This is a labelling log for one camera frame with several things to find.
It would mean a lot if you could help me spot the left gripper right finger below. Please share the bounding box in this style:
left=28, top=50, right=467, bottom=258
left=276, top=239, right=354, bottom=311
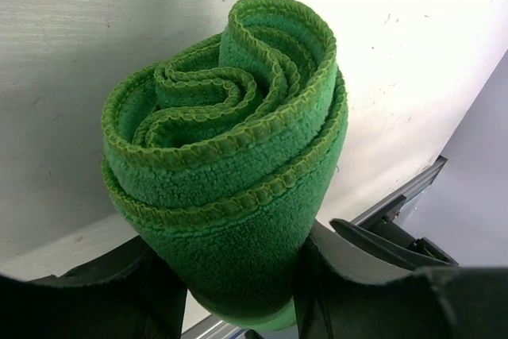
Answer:
left=294, top=220, right=507, bottom=338

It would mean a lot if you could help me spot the green microfiber towel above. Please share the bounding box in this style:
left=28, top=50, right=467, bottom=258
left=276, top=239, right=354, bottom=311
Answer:
left=101, top=0, right=348, bottom=331

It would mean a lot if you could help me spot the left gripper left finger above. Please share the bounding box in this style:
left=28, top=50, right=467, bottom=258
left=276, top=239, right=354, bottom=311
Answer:
left=1, top=237, right=187, bottom=338

